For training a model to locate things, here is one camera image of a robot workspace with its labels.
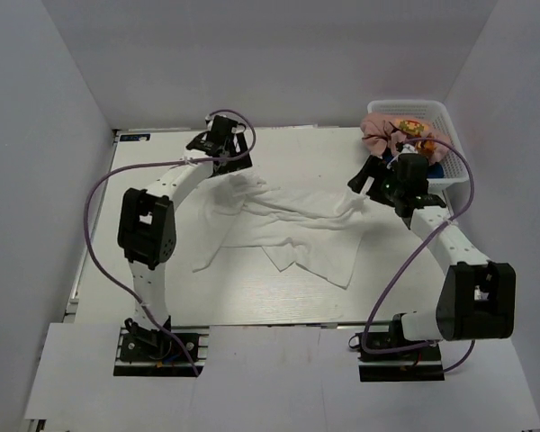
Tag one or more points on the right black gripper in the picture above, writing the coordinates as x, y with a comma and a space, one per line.
376, 168

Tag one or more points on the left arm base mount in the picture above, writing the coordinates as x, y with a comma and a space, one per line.
150, 353

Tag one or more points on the blue label sticker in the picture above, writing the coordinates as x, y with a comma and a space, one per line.
134, 137

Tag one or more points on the white plastic basket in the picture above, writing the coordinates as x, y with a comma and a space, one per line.
435, 114

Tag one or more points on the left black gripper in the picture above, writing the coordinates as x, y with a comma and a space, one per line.
239, 162

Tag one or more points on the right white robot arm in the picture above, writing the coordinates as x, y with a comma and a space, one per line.
478, 296

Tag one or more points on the white t shirt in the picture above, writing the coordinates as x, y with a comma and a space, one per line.
316, 230

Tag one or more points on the blue t shirt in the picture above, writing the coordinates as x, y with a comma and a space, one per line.
434, 171

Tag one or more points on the pink printed t shirt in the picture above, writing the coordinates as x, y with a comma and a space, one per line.
382, 132

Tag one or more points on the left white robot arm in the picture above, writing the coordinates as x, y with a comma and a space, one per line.
147, 226

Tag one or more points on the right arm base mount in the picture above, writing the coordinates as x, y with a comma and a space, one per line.
419, 365

